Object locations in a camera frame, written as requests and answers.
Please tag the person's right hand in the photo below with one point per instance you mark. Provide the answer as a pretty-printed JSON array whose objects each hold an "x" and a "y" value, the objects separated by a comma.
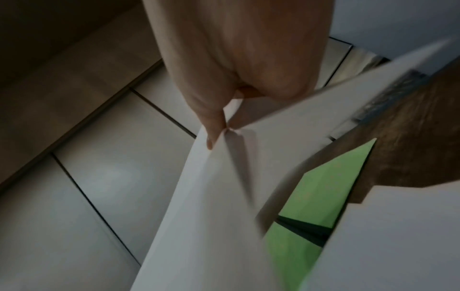
[{"x": 230, "y": 45}]

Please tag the white paper sheet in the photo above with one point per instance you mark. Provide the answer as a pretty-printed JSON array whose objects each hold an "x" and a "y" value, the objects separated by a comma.
[
  {"x": 205, "y": 227},
  {"x": 391, "y": 244}
]

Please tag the green paper sheet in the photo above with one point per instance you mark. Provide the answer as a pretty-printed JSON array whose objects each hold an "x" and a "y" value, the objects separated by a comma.
[{"x": 323, "y": 182}]

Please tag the grey printed paper sheet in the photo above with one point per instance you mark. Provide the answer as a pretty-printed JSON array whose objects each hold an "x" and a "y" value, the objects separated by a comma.
[{"x": 390, "y": 95}]

